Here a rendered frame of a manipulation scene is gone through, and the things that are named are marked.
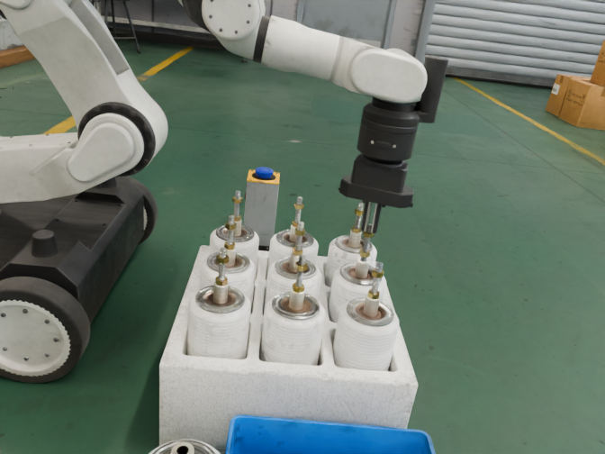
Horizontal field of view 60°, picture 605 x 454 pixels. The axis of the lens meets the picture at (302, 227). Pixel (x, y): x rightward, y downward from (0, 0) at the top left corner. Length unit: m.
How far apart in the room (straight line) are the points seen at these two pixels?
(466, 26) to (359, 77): 5.28
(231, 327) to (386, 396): 0.26
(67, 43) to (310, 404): 0.74
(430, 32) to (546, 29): 1.21
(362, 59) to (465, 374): 0.72
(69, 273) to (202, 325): 0.32
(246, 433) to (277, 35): 0.58
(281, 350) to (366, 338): 0.13
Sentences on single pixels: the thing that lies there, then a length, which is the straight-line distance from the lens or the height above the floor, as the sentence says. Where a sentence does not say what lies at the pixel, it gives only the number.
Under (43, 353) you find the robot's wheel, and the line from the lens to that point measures 1.06.
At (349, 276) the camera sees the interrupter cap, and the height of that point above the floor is 0.25.
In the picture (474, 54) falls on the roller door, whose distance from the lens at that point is 6.08.
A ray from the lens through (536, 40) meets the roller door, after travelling 6.30.
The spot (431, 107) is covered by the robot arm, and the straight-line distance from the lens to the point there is 0.83.
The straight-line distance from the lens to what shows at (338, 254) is 1.01.
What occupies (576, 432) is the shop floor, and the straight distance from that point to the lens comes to 1.18.
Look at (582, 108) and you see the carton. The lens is 4.38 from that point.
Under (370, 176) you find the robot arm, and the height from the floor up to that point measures 0.44.
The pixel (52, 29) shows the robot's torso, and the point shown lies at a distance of 1.05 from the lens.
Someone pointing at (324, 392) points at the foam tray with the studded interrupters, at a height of 0.15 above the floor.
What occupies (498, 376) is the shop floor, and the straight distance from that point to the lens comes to 1.23.
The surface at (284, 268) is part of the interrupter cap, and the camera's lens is 0.92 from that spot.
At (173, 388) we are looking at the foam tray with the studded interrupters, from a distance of 0.84.
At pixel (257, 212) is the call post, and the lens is 1.16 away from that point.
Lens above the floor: 0.70
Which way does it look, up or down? 25 degrees down
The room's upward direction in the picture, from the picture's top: 7 degrees clockwise
